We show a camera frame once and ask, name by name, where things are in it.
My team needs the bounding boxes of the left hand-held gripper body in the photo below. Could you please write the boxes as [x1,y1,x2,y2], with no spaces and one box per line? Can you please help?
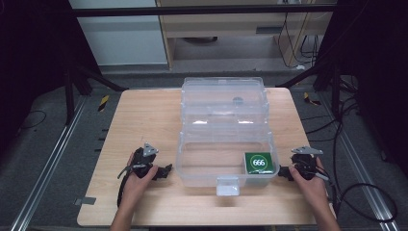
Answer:
[116,142,160,180]

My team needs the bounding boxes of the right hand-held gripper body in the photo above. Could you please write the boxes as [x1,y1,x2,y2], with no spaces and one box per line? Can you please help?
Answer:
[290,145,330,181]

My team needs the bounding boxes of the green 666 card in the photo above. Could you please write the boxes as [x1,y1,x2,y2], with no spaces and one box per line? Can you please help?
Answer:
[243,151,277,175]

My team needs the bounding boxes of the clear plastic storage box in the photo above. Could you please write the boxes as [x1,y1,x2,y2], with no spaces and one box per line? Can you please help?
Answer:
[174,76,281,197]

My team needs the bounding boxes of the person's left hand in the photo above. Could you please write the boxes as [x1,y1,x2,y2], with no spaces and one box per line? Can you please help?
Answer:
[121,152,160,210]

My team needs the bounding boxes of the person's right hand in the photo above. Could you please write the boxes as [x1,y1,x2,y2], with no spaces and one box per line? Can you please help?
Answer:
[288,157,329,211]

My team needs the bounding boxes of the yellow black striped tape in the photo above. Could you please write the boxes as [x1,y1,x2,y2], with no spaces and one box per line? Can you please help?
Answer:
[97,94,111,113]
[303,91,321,107]

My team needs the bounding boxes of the grey tape piece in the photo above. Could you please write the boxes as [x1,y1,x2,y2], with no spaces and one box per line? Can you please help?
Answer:
[74,196,97,206]

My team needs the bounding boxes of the black metal stand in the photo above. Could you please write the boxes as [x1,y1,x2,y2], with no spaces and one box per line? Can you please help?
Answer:
[275,61,357,119]
[63,61,130,127]

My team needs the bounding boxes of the black curtain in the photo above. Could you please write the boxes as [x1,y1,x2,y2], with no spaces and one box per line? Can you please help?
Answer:
[0,0,103,155]
[314,0,408,177]

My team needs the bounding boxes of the white cabinet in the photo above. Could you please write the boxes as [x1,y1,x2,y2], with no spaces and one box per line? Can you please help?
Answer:
[68,0,169,67]

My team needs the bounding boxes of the wooden shelf unit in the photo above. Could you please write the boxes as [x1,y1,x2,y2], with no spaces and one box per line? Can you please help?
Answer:
[155,0,338,69]

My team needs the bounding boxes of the black horizontal bar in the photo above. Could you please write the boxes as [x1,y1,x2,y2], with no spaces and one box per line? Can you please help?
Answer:
[70,3,341,18]

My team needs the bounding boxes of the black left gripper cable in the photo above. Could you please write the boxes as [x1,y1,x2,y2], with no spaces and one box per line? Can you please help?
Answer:
[116,172,130,208]

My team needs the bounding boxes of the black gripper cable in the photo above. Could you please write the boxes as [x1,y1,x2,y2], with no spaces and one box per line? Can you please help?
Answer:
[116,172,130,208]
[320,167,399,224]

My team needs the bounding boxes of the aluminium floor rail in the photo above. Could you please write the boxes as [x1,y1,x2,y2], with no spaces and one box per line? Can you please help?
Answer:
[9,95,89,231]
[320,92,402,231]

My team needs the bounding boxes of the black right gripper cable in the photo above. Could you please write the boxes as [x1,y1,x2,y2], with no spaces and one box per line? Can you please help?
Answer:
[320,167,399,224]

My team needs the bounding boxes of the black floor cable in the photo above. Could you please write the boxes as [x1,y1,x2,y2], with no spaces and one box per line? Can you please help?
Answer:
[19,110,48,131]

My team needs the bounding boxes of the black hanging cables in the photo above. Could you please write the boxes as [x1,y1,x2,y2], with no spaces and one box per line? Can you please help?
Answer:
[276,12,321,69]

